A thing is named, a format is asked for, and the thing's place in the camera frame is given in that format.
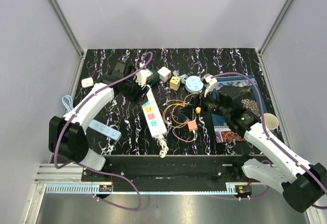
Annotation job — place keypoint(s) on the aluminium frame post right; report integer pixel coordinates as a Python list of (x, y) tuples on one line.
[(278, 21)]

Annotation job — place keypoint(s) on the light blue power strip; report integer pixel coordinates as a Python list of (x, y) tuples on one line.
[(105, 130)]

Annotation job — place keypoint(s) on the white cube socket adapter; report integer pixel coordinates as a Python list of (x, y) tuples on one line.
[(164, 74)]

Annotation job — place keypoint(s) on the pink USB charger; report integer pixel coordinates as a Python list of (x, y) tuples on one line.
[(192, 125)]

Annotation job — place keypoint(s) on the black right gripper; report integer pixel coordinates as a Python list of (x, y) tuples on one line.
[(188, 112)]

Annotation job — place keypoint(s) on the blue patterned placemat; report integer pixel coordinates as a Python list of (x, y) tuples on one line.
[(223, 133)]

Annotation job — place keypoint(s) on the white paper cup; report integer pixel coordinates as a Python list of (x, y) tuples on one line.
[(271, 121)]

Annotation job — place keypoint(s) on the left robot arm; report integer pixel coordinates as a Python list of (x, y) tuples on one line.
[(67, 136)]

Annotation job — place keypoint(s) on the white wall charger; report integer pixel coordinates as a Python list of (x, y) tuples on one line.
[(87, 82)]

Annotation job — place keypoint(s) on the dark floral square plate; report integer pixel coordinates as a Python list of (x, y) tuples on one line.
[(246, 97)]

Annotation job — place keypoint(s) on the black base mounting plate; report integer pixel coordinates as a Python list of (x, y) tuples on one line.
[(178, 166)]

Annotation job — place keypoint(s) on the green cube socket adapter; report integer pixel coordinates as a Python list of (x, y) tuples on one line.
[(155, 77)]

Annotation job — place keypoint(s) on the beige travel adapter cube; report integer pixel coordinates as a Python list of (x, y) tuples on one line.
[(175, 83)]

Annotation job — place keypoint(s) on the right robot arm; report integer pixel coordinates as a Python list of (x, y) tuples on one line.
[(300, 182)]

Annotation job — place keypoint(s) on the aluminium frame post left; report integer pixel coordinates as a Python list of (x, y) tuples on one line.
[(66, 27)]

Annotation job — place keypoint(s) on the white multicolour power strip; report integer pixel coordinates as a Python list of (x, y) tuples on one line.
[(153, 116)]

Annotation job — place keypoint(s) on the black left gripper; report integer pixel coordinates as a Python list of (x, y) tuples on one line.
[(136, 97)]

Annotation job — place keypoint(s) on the yellow USB charger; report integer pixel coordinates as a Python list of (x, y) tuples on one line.
[(198, 110)]

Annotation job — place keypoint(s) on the aluminium frame post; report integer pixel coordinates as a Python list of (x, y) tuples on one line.
[(66, 27), (278, 21)]

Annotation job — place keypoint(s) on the round light blue socket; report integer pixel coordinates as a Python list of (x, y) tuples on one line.
[(193, 84)]

